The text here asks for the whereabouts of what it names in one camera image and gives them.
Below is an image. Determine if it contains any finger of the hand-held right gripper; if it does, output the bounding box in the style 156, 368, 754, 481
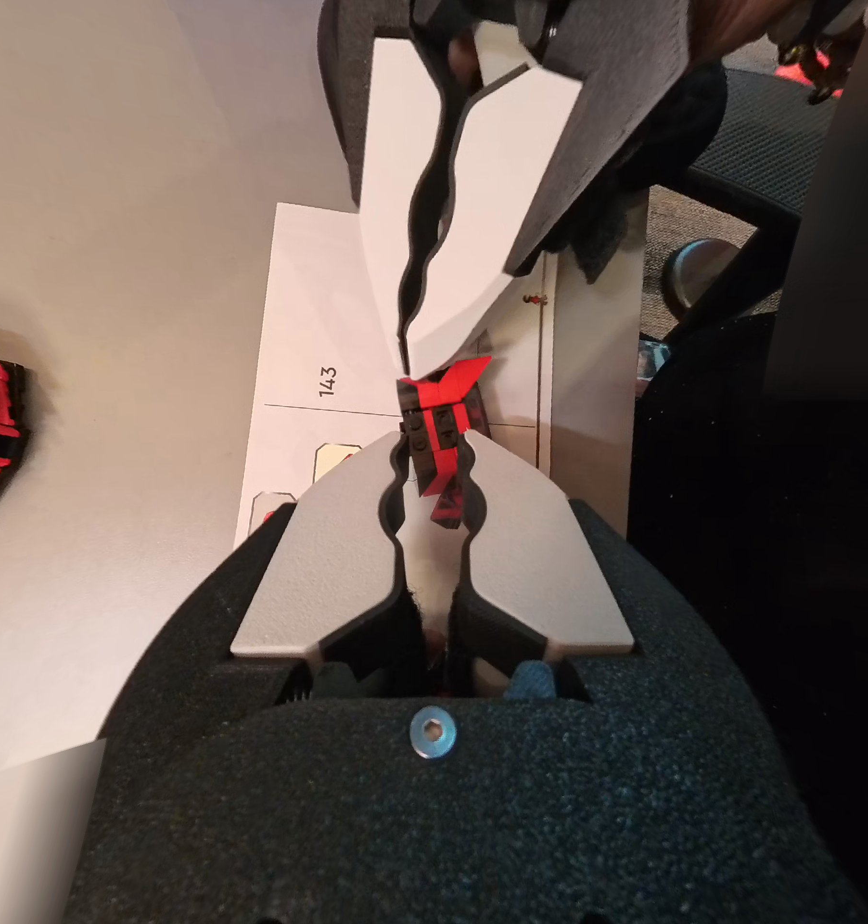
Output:
404, 22, 587, 378
357, 36, 478, 372

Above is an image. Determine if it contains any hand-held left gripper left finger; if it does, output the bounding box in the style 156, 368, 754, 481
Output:
230, 432, 408, 680

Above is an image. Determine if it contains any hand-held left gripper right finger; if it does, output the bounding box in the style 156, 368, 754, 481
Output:
457, 430, 637, 661

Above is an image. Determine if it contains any red lego subassembly with clear piece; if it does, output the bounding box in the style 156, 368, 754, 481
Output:
398, 356, 494, 501

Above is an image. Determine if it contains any lego instruction booklet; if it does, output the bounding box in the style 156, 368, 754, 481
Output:
234, 202, 559, 651

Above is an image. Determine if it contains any person's right hand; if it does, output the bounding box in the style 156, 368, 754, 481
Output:
445, 36, 480, 95

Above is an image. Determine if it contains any black mesh office chair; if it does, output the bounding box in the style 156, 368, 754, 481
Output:
661, 66, 839, 340

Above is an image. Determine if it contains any red orange cloth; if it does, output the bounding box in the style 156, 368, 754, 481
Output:
779, 43, 850, 89

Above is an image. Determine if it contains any round grey chair foot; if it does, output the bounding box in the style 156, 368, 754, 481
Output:
664, 238, 747, 313

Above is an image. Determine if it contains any red and blue printed box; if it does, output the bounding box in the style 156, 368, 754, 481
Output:
636, 339, 672, 399

